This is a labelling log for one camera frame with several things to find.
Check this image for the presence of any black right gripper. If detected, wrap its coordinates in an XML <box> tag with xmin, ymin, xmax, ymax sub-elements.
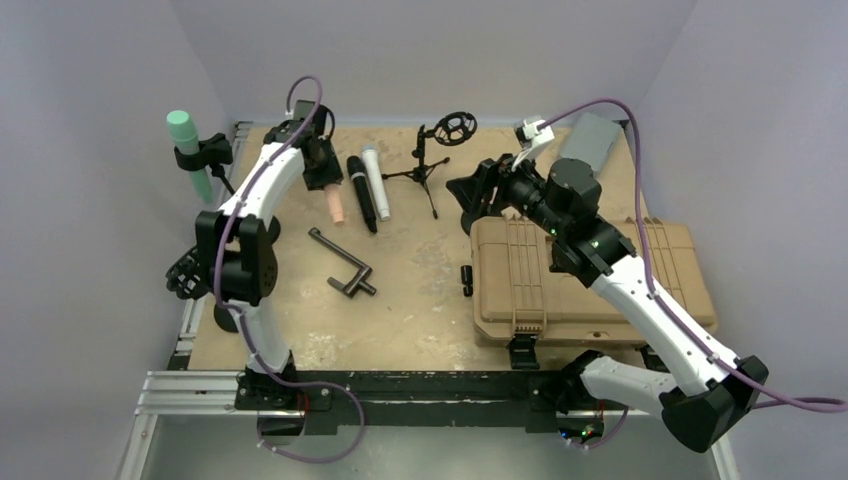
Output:
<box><xmin>448</xmin><ymin>145</ymin><xmax>567</xmax><ymax>238</ymax></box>

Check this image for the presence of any pink microphone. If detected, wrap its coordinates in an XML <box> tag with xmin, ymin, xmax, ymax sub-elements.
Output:
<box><xmin>323</xmin><ymin>183</ymin><xmax>345</xmax><ymax>227</ymax></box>

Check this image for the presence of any black microphone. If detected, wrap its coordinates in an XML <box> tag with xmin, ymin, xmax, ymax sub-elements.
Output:
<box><xmin>346</xmin><ymin>155</ymin><xmax>378</xmax><ymax>234</ymax></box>

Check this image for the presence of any white microphone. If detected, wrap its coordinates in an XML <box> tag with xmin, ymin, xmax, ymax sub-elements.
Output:
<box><xmin>361</xmin><ymin>145</ymin><xmax>391</xmax><ymax>221</ymax></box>

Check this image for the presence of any black tripod shock mount stand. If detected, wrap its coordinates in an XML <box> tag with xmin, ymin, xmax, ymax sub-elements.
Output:
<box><xmin>380</xmin><ymin>110</ymin><xmax>478</xmax><ymax>221</ymax></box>

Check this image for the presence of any black round base clip stand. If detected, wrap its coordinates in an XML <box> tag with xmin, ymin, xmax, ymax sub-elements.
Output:
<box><xmin>460</xmin><ymin>198</ymin><xmax>491</xmax><ymax>235</ymax></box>

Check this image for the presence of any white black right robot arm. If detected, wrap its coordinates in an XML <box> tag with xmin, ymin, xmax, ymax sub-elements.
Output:
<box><xmin>446</xmin><ymin>155</ymin><xmax>769</xmax><ymax>453</ymax></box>

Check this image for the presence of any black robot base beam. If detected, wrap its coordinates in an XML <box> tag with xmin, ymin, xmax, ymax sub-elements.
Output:
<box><xmin>234</xmin><ymin>370</ymin><xmax>623</xmax><ymax>435</ymax></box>

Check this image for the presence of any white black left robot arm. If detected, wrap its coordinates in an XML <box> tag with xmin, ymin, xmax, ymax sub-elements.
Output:
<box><xmin>195</xmin><ymin>100</ymin><xmax>343</xmax><ymax>409</ymax></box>

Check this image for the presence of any black clip stand green mic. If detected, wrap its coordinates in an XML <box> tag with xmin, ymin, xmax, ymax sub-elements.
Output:
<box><xmin>174</xmin><ymin>133</ymin><xmax>235</xmax><ymax>194</ymax></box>

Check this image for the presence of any green microphone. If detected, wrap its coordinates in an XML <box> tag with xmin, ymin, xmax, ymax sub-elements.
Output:
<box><xmin>166</xmin><ymin>110</ymin><xmax>213</xmax><ymax>204</ymax></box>

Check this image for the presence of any tan hard plastic case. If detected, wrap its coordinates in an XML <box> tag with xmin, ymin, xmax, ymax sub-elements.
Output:
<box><xmin>470</xmin><ymin>216</ymin><xmax>718</xmax><ymax>350</ymax></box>

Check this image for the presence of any black metal clamp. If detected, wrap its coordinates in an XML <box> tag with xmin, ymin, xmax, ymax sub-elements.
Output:
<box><xmin>307</xmin><ymin>227</ymin><xmax>378</xmax><ymax>299</ymax></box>

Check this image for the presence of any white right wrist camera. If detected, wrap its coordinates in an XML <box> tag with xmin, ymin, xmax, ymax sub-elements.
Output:
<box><xmin>511</xmin><ymin>116</ymin><xmax>555</xmax><ymax>171</ymax></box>

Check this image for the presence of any black shock mount round stand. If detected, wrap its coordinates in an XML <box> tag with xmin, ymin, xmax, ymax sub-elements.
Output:
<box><xmin>165</xmin><ymin>246</ymin><xmax>238</xmax><ymax>333</ymax></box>

